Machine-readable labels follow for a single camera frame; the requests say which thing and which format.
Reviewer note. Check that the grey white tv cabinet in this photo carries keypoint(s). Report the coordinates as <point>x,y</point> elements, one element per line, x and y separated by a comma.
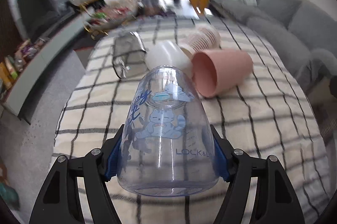
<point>17,95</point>

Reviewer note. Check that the white plastic cup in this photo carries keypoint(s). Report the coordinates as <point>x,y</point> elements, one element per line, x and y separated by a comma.
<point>167,53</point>

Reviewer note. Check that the snack packets on cabinet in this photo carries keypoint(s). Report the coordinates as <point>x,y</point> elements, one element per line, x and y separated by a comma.
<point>13,66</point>

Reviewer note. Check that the pink plastic cup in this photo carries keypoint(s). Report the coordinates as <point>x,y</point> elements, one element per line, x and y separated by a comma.
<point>217,71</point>

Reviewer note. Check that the grey sectional sofa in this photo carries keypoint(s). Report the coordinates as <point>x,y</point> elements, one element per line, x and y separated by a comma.
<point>302,34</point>

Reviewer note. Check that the clear blue printed plastic cup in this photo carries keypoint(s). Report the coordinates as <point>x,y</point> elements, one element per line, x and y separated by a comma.
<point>167,148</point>

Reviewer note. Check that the black television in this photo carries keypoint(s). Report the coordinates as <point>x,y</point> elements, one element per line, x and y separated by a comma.
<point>39,15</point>

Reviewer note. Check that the shell shaped snack tray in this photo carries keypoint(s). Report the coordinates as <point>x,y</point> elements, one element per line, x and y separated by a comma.
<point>104,15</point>

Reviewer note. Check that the brown checked paper cup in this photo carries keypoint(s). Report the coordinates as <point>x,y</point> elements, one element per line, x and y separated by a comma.
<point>203,37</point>

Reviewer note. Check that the clear grey square cup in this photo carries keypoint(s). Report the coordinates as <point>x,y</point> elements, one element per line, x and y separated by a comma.
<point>128,57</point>

